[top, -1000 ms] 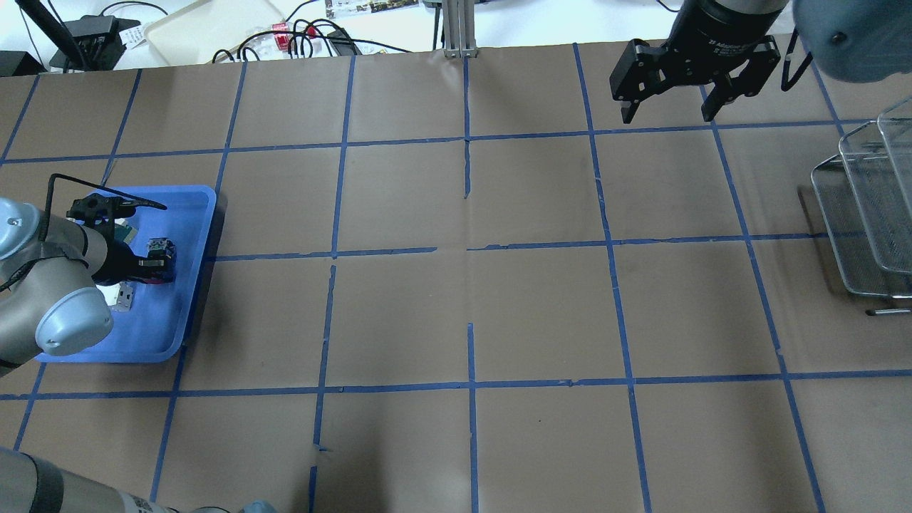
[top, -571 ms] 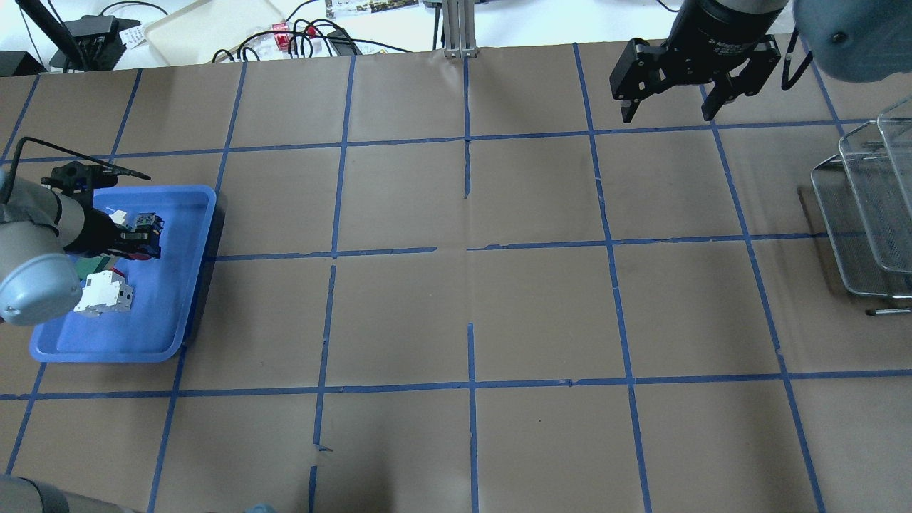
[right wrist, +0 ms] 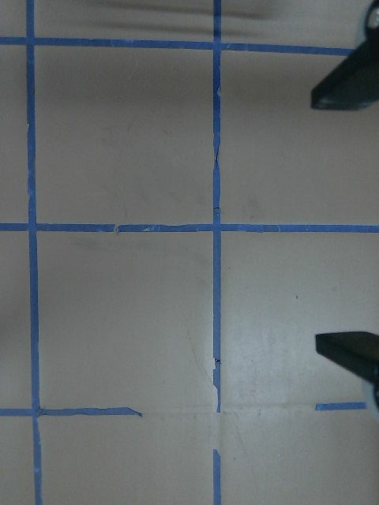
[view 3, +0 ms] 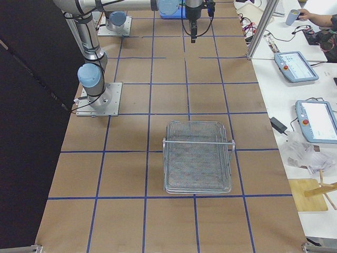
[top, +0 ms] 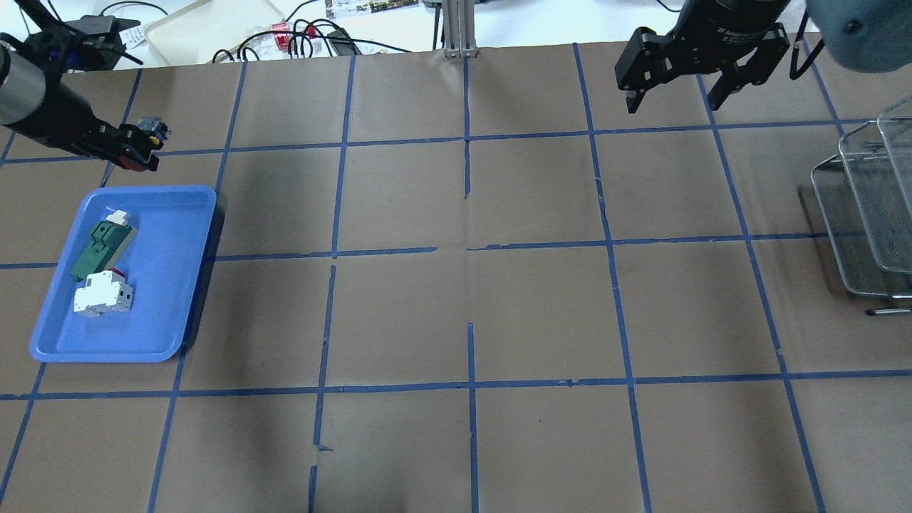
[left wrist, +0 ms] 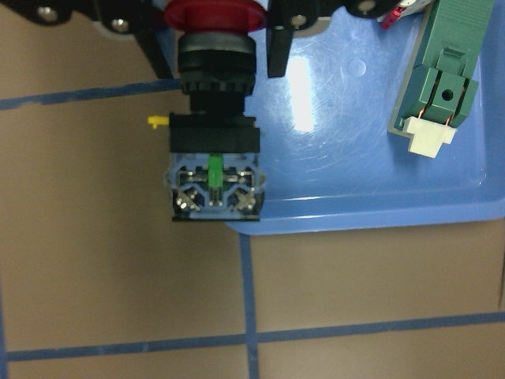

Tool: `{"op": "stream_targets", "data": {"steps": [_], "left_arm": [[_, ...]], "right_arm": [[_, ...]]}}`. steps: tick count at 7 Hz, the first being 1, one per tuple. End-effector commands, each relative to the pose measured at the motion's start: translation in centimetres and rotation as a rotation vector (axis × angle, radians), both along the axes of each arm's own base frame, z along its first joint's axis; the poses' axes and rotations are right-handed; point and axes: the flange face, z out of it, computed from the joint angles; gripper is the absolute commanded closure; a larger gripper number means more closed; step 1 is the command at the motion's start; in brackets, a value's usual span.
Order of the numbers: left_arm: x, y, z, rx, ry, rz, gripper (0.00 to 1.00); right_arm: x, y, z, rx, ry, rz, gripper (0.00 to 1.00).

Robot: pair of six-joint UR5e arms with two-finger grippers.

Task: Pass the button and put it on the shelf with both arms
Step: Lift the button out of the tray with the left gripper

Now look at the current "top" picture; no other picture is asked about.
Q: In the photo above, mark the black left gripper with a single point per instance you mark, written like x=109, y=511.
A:
x=63, y=117

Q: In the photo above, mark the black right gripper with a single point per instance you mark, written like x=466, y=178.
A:
x=728, y=27

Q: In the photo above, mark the red emergency stop button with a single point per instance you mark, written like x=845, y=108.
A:
x=137, y=144

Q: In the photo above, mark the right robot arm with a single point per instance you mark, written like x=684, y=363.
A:
x=863, y=36

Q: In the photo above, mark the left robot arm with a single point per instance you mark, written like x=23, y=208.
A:
x=43, y=55

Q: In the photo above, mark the blue plastic tray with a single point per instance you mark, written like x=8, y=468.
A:
x=139, y=308

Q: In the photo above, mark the green terminal block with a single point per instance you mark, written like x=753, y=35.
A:
x=108, y=241

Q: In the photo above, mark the black device box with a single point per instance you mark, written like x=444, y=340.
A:
x=96, y=35

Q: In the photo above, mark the white circuit breaker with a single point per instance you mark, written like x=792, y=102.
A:
x=106, y=291

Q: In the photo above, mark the wire mesh shelf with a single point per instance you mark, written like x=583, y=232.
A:
x=864, y=195

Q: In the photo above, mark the aluminium frame post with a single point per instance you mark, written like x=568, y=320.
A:
x=458, y=24

